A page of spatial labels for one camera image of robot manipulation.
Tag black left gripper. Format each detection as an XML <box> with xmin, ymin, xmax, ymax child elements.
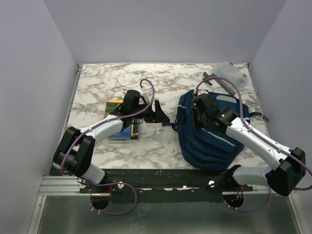
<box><xmin>132</xmin><ymin>100</ymin><xmax>170</xmax><ymax>123</ymax></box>

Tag dark metal T-handle tool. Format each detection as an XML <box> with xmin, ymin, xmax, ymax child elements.
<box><xmin>203</xmin><ymin>72</ymin><xmax>235</xmax><ymax>96</ymax></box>

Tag clear plastic organizer box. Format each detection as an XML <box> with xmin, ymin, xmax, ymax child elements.
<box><xmin>212</xmin><ymin>61</ymin><xmax>249</xmax><ymax>88</ymax></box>

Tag yellow book underneath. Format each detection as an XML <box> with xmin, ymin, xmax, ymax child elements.
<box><xmin>105</xmin><ymin>100</ymin><xmax>139</xmax><ymax>140</ymax></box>

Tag aluminium extrusion rail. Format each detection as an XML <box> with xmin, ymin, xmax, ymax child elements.
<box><xmin>39</xmin><ymin>176</ymin><xmax>86</xmax><ymax>196</ymax></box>

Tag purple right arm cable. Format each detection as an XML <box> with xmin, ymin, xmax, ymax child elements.
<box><xmin>194</xmin><ymin>77</ymin><xmax>312</xmax><ymax>213</ymax></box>

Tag dark book at bottom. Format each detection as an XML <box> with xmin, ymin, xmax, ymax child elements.
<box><xmin>108</xmin><ymin>119</ymin><xmax>139</xmax><ymax>140</ymax></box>

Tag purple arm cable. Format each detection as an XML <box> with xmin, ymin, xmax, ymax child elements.
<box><xmin>59</xmin><ymin>78</ymin><xmax>156</xmax><ymax>216</ymax></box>
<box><xmin>194</xmin><ymin>77</ymin><xmax>312</xmax><ymax>213</ymax></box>

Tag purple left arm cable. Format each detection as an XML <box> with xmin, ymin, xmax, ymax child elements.
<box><xmin>59</xmin><ymin>78</ymin><xmax>156</xmax><ymax>216</ymax></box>

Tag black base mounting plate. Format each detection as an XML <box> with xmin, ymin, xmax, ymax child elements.
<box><xmin>78</xmin><ymin>169</ymin><xmax>252</xmax><ymax>207</ymax></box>

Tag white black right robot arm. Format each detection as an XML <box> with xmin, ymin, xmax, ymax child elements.
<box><xmin>192</xmin><ymin>93</ymin><xmax>306</xmax><ymax>196</ymax></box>

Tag navy blue student backpack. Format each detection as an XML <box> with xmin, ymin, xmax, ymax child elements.
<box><xmin>161</xmin><ymin>89</ymin><xmax>269</xmax><ymax>172</ymax></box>

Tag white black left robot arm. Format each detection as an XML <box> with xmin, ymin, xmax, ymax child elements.
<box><xmin>53</xmin><ymin>90</ymin><xmax>170</xmax><ymax>193</ymax></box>

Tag Animal Farm book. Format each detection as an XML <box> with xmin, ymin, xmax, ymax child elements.
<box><xmin>104</xmin><ymin>100</ymin><xmax>124</xmax><ymax>130</ymax></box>

